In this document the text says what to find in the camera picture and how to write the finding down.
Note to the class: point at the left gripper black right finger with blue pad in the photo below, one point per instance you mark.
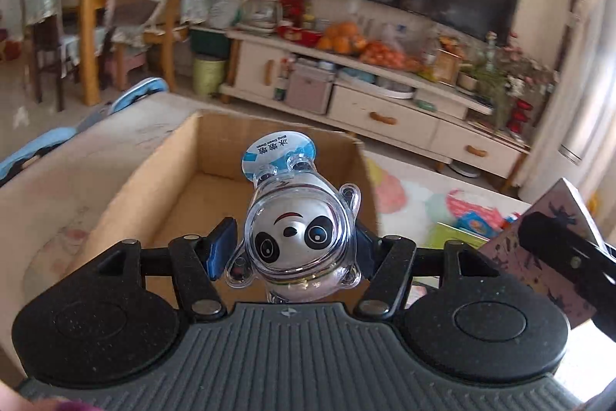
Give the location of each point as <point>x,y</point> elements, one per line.
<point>386,263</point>

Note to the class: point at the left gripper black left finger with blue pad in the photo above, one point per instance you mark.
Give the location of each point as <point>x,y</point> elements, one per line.
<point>196,263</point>

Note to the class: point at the panda mascot figurine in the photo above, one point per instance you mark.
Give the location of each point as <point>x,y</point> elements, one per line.
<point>299,232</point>

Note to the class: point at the pink starry box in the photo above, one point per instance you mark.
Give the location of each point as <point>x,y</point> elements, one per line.
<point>563,203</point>

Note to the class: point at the green white cardboard carton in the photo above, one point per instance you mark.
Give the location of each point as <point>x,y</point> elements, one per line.
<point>194,180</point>

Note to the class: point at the white tv cabinet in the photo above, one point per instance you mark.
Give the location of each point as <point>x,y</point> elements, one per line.
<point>433,123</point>

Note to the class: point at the red candle holder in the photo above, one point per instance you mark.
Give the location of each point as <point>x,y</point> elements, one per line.
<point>520,114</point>

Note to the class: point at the green waste bin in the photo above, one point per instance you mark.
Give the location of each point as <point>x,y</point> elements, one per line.
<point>208,74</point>

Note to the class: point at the pink storage case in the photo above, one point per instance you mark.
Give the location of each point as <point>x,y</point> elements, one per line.
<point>309,89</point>

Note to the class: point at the bag of small tangerines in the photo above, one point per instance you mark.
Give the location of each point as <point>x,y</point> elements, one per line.
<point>385,51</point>

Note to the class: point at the potted flower plant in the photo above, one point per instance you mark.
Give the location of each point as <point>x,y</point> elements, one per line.
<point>504,73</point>

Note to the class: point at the white standing air conditioner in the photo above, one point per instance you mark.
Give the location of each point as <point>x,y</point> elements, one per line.
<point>576,139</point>

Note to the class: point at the bag of large oranges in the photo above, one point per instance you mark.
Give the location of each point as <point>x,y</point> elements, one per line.
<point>343,38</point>

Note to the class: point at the glass kettle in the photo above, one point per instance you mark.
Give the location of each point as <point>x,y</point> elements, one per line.
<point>261,15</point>

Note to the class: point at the wooden picture frame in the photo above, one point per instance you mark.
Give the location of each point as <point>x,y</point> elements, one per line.
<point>445,67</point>

